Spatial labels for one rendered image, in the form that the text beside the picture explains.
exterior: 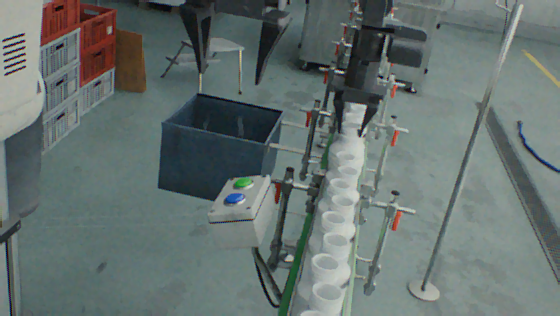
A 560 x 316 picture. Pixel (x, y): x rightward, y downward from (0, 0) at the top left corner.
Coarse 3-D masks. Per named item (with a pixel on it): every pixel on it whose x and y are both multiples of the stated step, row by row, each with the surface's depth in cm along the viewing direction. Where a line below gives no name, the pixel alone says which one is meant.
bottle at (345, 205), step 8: (336, 200) 88; (344, 200) 88; (352, 200) 87; (328, 208) 87; (336, 208) 85; (344, 208) 85; (352, 208) 86; (352, 224) 88; (352, 232) 87; (352, 240) 88
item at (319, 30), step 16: (320, 0) 549; (336, 0) 546; (400, 0) 537; (416, 0) 532; (432, 0) 530; (320, 16) 555; (336, 16) 552; (352, 16) 550; (400, 16) 541; (416, 16) 538; (432, 16) 535; (304, 32) 566; (320, 32) 561; (336, 32) 558; (432, 32) 541; (304, 48) 571; (320, 48) 568; (304, 64) 586; (416, 80) 564
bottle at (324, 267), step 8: (320, 256) 72; (328, 256) 72; (312, 264) 70; (320, 264) 72; (328, 264) 72; (336, 264) 71; (312, 272) 70; (320, 272) 69; (328, 272) 69; (336, 272) 70; (304, 280) 72; (312, 280) 70; (320, 280) 70; (328, 280) 70; (336, 280) 70; (304, 288) 71; (312, 288) 70; (296, 296) 72; (304, 296) 70; (296, 304) 72; (304, 304) 71; (296, 312) 72
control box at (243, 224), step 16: (256, 176) 100; (224, 192) 96; (240, 192) 95; (256, 192) 93; (272, 192) 101; (224, 208) 90; (240, 208) 89; (256, 208) 90; (272, 208) 99; (224, 224) 89; (240, 224) 89; (256, 224) 89; (224, 240) 91; (240, 240) 90; (256, 240) 89; (256, 256) 98; (272, 288) 100; (272, 304) 109
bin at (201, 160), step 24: (192, 96) 182; (216, 96) 185; (168, 120) 162; (192, 120) 188; (216, 120) 188; (240, 120) 187; (264, 120) 185; (168, 144) 161; (192, 144) 159; (216, 144) 158; (240, 144) 156; (264, 144) 155; (168, 168) 164; (192, 168) 162; (216, 168) 161; (240, 168) 159; (264, 168) 164; (192, 192) 166; (216, 192) 164
